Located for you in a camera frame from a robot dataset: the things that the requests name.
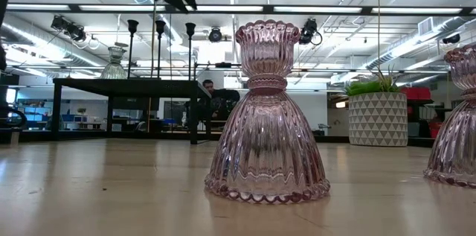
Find green ribbed glass candle holder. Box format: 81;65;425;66
99;45;129;80

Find black ceiling spotlight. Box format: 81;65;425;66
208;27;224;44
298;18;323;47
442;33;462;45
50;15;88;43

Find person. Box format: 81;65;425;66
196;78;242;127

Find black perforated metal shelf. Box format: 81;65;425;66
51;77;213;146

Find green artificial succulent plant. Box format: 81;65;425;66
344;65;405;98

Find white triangle-patterned plant pot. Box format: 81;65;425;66
348;92;409;148

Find red storage bin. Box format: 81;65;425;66
399;86;434;101
427;121;443;139

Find black overhead frame beam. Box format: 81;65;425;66
0;2;476;16

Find silver air duct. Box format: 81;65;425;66
0;12;111;68
366;15;476;71

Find black aluminium table frame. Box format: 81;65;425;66
0;130;476;152

